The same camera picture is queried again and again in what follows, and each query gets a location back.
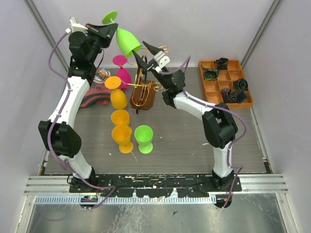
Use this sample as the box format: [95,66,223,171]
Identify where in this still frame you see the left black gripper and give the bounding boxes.
[85,23,118,64]

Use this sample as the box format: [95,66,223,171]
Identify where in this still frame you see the green wine glass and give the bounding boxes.
[134,125,154,154]
[102,11,142,58]

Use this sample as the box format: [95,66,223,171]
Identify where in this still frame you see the pink plastic wine glass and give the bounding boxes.
[112,55,132,91]

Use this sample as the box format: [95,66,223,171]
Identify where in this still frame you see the yellow plastic wine glass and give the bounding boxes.
[104,76,128,110]

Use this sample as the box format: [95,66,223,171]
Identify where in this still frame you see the orange wine glass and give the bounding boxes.
[111,125,134,154]
[111,109,130,126]

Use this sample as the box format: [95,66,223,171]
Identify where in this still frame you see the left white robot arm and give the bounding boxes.
[38,23,118,192]

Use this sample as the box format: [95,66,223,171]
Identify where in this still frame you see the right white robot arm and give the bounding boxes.
[132,42,238,191]

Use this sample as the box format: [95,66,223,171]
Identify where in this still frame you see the orange wine glass front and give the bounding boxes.
[111,125,134,154]

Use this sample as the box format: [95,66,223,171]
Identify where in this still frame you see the black crumpled item left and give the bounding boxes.
[203,68,219,81]

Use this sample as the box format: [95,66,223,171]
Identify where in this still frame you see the black crumpled item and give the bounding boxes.
[221,88,248,103]
[215,58,229,70]
[203,68,219,81]
[233,78,248,91]

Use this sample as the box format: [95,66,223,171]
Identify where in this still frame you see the red printed cloth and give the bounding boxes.
[80,68,112,108]

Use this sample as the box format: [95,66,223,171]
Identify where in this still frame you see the orange compartment tray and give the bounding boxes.
[198,60,254,110]

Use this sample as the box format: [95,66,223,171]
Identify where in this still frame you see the black crumpled item top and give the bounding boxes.
[215,58,229,70]

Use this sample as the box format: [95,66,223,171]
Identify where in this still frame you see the black crumpled item bottom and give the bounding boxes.
[221,88,248,103]

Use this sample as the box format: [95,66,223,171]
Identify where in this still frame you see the black crumpled item right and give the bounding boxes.
[233,78,248,91]

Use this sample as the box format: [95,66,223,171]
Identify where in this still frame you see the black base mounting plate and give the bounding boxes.
[67,173,242,198]

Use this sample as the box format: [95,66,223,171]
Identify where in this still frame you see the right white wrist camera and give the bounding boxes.
[153,51,170,73]

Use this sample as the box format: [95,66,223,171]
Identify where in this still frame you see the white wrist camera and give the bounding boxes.
[66,16,87,34]
[153,51,170,73]

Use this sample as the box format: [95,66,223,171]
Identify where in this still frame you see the gold wire wine glass rack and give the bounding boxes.
[121,45,172,114]

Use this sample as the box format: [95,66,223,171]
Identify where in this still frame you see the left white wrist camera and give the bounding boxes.
[66,16,87,34]

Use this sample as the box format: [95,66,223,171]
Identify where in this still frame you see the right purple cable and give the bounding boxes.
[161,55,248,211]

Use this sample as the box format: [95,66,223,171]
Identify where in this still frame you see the aluminium frame rail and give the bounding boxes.
[24,174,288,197]

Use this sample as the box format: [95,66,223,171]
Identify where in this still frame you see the slotted grey cable duct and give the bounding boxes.
[34,195,216,205]

